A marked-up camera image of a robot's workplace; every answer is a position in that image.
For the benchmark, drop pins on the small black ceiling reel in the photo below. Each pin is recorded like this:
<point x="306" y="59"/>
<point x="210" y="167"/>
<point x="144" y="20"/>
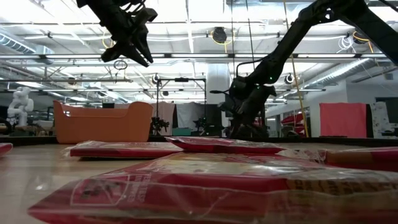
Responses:
<point x="289" y="78"/>
<point x="155" y="78"/>

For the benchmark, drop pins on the black background rig frame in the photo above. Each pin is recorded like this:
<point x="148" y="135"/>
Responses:
<point x="182" y="80"/>

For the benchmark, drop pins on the long ceiling light bar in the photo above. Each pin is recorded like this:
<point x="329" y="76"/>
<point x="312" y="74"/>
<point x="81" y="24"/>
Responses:
<point x="186" y="90"/>
<point x="199" y="56"/>

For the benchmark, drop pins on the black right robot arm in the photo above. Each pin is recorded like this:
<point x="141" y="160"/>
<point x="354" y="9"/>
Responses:
<point x="289" y="46"/>

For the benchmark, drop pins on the dark screen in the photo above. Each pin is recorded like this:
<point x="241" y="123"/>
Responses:
<point x="391" y="109"/>

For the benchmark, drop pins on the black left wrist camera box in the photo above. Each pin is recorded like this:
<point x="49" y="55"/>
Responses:
<point x="147" y="17"/>

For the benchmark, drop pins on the grey backdrop cloth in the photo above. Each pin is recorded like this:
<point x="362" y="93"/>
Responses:
<point x="189" y="113"/>

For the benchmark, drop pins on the silver ventilation duct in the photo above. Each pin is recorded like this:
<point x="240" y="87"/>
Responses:
<point x="351" y="67"/>
<point x="18" y="43"/>

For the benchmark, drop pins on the red furniture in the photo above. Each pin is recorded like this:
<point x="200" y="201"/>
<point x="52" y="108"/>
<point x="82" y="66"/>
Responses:
<point x="293" y="120"/>

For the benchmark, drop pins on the white building column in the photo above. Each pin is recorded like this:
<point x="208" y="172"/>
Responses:
<point x="214" y="74"/>

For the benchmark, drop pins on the teal box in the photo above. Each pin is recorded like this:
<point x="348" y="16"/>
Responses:
<point x="182" y="132"/>

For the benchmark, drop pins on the black backdrop board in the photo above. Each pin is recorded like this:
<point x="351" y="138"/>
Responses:
<point x="211" y="121"/>

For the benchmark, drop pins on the red popcorn bag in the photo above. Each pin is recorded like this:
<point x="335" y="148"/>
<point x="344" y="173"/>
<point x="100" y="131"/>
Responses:
<point x="186" y="189"/>
<point x="373" y="158"/>
<point x="4" y="149"/>
<point x="124" y="151"/>
<point x="224" y="146"/>

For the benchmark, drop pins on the black aluminium table frame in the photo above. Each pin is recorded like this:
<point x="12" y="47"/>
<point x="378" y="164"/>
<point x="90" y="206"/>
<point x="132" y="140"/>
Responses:
<point x="357" y="141"/>

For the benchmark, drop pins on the red cloth panel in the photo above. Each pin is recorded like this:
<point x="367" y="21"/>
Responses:
<point x="342" y="121"/>

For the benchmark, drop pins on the white floral cloth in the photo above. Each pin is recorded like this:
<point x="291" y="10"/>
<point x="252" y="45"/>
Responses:
<point x="377" y="121"/>

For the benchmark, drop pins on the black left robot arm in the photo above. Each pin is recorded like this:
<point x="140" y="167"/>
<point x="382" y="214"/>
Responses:
<point x="102" y="9"/>

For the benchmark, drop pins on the orange plastic basket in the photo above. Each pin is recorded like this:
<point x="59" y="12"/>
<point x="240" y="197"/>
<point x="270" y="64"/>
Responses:
<point x="102" y="127"/>

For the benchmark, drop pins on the white robot figure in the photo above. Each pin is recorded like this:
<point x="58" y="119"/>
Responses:
<point x="20" y="105"/>

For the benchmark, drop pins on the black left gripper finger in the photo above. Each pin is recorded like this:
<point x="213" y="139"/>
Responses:
<point x="124" y="51"/>
<point x="145" y="43"/>

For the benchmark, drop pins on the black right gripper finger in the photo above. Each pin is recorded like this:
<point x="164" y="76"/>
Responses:
<point x="258" y="127"/>
<point x="241" y="127"/>

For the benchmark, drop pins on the black background robot arm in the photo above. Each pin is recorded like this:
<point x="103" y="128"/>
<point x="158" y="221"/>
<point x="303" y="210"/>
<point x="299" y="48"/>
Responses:
<point x="200" y="124"/>

